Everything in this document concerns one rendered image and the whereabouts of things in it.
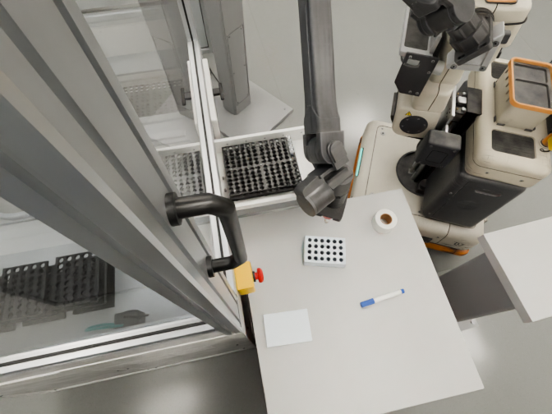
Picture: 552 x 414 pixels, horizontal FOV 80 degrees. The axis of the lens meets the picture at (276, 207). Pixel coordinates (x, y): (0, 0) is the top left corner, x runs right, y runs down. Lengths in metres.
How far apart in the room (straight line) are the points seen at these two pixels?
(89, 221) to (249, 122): 2.08
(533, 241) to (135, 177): 1.27
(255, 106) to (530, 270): 1.75
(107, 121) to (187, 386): 1.68
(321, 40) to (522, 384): 1.84
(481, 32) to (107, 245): 0.97
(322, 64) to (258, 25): 2.33
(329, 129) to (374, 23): 2.50
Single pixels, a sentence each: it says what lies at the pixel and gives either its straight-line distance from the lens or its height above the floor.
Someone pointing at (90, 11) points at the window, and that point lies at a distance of 0.27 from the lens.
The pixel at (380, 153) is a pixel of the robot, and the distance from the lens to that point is 1.89.
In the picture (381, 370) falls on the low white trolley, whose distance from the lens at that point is 1.04.
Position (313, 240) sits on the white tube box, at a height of 0.80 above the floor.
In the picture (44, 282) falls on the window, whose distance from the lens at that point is 0.33.
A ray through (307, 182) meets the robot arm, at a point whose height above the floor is 1.18.
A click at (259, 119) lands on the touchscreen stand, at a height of 0.04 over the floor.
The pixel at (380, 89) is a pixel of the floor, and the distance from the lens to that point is 2.61.
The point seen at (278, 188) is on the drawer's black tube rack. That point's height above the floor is 0.87.
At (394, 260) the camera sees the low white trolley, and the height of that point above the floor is 0.76.
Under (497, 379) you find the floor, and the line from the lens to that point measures 2.06.
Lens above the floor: 1.76
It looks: 65 degrees down
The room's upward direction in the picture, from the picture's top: 1 degrees clockwise
